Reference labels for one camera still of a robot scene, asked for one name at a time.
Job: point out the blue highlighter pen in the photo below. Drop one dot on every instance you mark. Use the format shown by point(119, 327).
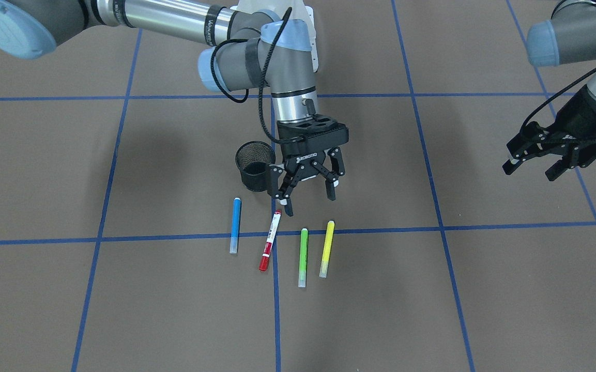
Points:
point(235, 225)

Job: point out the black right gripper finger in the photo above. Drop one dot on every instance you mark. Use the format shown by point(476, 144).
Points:
point(331, 177)
point(283, 194)

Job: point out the yellow highlighter pen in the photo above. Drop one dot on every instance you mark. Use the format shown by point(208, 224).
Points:
point(326, 252)

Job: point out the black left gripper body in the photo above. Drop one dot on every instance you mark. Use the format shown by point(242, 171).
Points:
point(585, 112)

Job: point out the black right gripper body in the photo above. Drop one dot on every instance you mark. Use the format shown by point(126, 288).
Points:
point(308, 155)

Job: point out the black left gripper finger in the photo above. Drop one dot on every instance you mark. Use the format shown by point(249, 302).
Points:
point(565, 164)
point(512, 164)

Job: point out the green marker pen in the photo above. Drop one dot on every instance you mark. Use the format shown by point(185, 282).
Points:
point(303, 259)

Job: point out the red white marker pen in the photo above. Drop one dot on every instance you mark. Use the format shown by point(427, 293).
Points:
point(267, 250)

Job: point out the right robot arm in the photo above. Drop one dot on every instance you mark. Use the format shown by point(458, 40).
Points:
point(259, 45)

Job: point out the black mesh pen holder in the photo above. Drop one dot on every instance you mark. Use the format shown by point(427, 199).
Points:
point(252, 159)

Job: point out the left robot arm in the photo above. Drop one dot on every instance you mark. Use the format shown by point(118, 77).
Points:
point(569, 36)

